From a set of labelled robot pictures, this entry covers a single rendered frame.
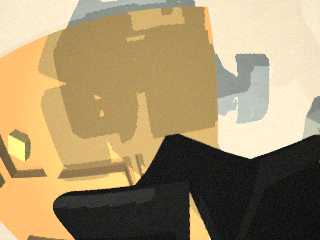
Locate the yellow block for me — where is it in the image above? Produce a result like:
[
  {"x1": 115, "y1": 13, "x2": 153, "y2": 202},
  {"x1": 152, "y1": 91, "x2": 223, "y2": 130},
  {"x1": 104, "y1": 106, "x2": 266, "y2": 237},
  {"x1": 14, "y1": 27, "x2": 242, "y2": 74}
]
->
[{"x1": 8, "y1": 131, "x2": 31, "y2": 163}]

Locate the pale yellow square board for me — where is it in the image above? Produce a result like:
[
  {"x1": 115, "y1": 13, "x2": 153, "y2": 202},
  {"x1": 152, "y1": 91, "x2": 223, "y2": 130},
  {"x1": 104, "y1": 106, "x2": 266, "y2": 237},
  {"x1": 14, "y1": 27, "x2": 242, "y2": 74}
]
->
[{"x1": 0, "y1": 7, "x2": 219, "y2": 240}]

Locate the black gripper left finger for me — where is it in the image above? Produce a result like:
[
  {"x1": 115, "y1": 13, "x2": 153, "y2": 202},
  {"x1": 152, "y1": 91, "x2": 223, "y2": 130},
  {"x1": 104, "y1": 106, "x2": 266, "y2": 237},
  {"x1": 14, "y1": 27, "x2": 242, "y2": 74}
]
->
[{"x1": 52, "y1": 136, "x2": 191, "y2": 240}]

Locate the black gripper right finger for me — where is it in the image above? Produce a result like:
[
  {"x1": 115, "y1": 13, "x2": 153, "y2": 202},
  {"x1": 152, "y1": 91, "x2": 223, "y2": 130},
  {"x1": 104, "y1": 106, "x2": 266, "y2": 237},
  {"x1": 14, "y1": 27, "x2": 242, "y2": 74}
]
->
[{"x1": 172, "y1": 133, "x2": 320, "y2": 240}]

